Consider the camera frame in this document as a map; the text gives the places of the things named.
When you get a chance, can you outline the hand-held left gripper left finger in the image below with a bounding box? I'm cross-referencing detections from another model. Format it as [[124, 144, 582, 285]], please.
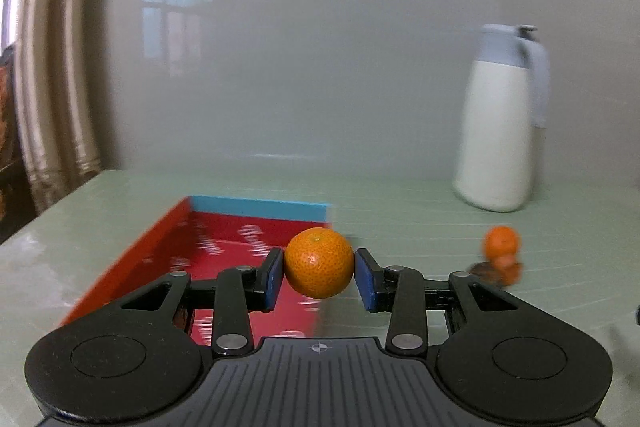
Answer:
[[120, 248, 287, 356]]

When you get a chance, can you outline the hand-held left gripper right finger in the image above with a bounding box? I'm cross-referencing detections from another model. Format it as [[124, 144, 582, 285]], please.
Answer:
[[353, 248, 522, 356]]

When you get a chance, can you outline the orange mandarin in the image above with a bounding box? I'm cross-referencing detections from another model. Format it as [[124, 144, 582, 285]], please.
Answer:
[[284, 228, 356, 299], [482, 226, 521, 260]]

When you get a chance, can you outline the colourful cardboard box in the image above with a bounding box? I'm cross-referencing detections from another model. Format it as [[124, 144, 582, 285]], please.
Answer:
[[60, 195, 335, 341]]

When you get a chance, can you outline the white jug with grey lid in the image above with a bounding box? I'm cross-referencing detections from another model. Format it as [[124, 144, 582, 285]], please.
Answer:
[[452, 24, 551, 213]]

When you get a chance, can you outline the beige curtain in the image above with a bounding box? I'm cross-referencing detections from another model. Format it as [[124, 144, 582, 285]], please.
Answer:
[[0, 0, 107, 214]]

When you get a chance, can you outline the dark wooden sofa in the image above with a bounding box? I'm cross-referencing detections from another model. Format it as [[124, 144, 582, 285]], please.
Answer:
[[0, 46, 24, 244]]

